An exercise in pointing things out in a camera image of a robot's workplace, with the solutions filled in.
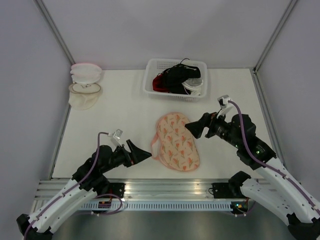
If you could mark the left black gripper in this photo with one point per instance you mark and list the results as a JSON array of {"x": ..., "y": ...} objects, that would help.
[{"x": 136, "y": 155}]

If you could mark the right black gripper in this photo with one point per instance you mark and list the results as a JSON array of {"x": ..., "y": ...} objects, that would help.
[{"x": 207, "y": 120}]

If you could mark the floral mesh laundry bag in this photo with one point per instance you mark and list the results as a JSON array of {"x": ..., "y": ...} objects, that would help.
[{"x": 173, "y": 145}]

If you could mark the black lace bra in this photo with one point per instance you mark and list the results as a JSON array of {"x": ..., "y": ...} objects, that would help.
[{"x": 171, "y": 79}]

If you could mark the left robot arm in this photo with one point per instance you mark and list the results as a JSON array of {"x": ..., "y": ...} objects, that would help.
[{"x": 87, "y": 183}]

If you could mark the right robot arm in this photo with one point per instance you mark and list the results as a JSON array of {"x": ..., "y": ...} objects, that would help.
[{"x": 291, "y": 203}]

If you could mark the red bra in basket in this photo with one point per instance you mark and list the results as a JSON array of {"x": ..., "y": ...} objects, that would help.
[{"x": 158, "y": 84}]

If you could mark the beige round laundry bag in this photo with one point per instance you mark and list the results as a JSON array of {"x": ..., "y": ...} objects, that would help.
[{"x": 84, "y": 96}]

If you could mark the white pink laundry bag stack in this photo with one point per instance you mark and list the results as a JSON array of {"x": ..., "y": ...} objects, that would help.
[{"x": 85, "y": 73}]

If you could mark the white plastic basket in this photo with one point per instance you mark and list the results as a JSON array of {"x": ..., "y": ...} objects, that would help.
[{"x": 158, "y": 65}]

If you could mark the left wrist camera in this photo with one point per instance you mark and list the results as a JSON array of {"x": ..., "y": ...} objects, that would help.
[{"x": 116, "y": 137}]

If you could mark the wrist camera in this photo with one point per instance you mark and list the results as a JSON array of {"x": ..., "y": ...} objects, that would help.
[
  {"x": 225, "y": 106},
  {"x": 116, "y": 137}
]

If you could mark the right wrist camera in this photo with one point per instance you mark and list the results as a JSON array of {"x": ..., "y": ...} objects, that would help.
[{"x": 225, "y": 106}]

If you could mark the white slotted cable duct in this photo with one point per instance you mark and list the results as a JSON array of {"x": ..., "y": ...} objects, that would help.
[{"x": 223, "y": 206}]

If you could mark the aluminium rail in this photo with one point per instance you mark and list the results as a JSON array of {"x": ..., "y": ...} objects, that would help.
[{"x": 149, "y": 189}]

